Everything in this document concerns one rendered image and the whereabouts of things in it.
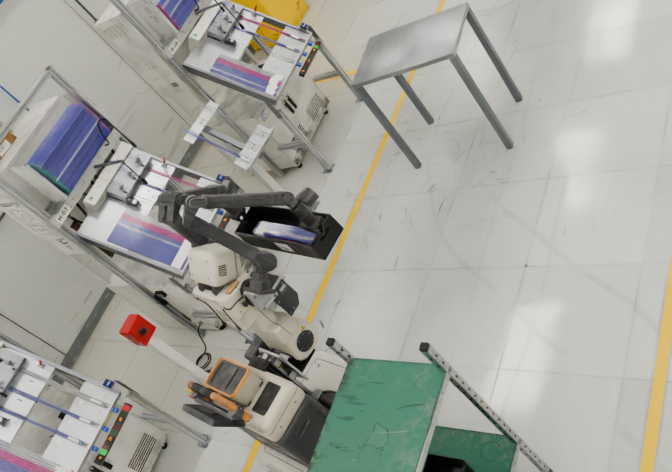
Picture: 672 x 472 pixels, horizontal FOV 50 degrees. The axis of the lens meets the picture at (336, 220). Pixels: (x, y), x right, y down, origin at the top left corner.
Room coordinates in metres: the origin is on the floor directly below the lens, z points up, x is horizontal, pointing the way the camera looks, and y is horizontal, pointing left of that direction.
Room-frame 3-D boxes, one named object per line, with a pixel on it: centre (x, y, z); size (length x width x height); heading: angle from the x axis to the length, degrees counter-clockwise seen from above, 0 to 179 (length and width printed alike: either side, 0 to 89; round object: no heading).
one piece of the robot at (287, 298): (2.67, 0.46, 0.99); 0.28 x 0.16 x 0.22; 26
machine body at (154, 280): (4.46, 1.00, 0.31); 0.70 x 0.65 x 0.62; 127
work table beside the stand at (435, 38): (3.77, -1.02, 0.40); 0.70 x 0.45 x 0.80; 42
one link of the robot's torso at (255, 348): (2.68, 0.60, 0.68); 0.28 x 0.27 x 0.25; 26
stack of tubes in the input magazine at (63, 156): (4.40, 0.88, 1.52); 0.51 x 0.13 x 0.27; 127
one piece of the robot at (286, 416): (2.51, 0.81, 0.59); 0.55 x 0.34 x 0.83; 26
